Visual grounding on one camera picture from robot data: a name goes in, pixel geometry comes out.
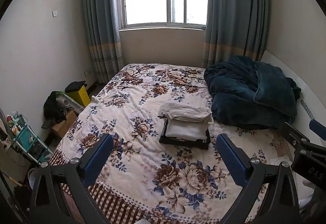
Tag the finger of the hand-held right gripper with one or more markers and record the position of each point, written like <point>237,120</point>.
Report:
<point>318,129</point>
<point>293,135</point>

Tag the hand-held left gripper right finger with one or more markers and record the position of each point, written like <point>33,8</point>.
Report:
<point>230,163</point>

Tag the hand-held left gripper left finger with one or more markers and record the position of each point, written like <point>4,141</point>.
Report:
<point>98,160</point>

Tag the beige long-sleeve shirt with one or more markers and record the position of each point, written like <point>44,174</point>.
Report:
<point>186,110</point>

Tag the white headboard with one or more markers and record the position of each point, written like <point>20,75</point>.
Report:
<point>313,107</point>

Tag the dark teal pillow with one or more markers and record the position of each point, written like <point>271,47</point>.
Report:
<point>275,91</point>

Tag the cardboard box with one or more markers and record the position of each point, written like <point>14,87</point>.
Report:
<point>63,127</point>

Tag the black folded garment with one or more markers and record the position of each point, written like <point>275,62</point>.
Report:
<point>183,144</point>

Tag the white folded garment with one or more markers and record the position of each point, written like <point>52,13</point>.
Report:
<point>186,131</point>

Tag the black remote control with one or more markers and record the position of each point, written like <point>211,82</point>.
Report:
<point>47,124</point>

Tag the yellow box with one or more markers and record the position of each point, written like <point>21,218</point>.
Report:
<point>82,96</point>

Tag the white plastic appliance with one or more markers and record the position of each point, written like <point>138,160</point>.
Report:
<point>68,101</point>

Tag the black bag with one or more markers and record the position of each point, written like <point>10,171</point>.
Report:
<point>53,107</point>

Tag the bed with floral bedspread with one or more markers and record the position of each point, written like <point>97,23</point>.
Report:
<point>142,101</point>

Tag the dark teal blanket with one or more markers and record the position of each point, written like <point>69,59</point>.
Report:
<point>229,86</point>

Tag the teal storage rack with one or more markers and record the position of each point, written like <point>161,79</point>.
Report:
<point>25,135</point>

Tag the black cloth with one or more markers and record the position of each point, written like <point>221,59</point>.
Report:
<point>75,86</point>

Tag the blue-grey striped curtain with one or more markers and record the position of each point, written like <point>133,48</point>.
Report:
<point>101,23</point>
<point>234,10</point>

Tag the white wall socket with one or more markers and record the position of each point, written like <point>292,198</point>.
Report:
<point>88,72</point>

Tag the white wall switch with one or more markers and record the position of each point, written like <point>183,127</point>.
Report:
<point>55,13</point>

